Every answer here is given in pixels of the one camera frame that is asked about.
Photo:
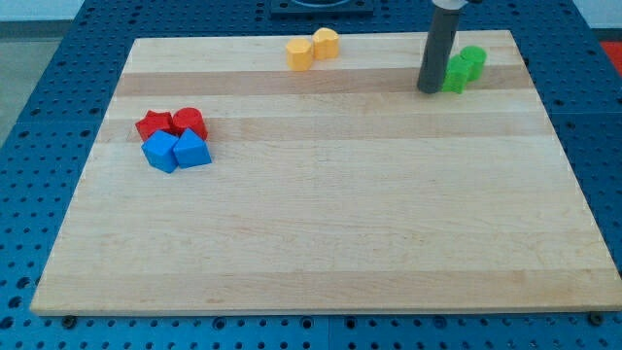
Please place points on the blue cube block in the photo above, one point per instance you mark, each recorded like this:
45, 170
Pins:
158, 150

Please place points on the wooden board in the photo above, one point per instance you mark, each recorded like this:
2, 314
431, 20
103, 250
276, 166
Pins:
339, 190

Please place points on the blue wedge block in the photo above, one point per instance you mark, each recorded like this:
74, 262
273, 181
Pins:
190, 150

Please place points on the yellow hexagon block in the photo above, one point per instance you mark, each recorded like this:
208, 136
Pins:
299, 54

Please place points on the yellow heart block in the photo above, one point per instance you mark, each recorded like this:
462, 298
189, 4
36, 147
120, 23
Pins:
325, 44

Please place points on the red cylinder block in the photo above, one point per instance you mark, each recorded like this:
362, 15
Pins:
190, 118

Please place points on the red star block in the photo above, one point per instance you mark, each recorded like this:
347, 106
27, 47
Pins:
154, 121

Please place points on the green star block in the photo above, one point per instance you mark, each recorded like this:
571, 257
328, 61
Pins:
457, 75

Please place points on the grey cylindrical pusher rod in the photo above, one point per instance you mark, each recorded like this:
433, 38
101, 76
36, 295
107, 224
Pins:
440, 40

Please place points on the green cylinder block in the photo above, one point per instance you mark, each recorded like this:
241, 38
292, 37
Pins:
476, 57

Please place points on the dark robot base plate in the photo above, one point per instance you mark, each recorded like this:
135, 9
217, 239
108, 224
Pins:
284, 8

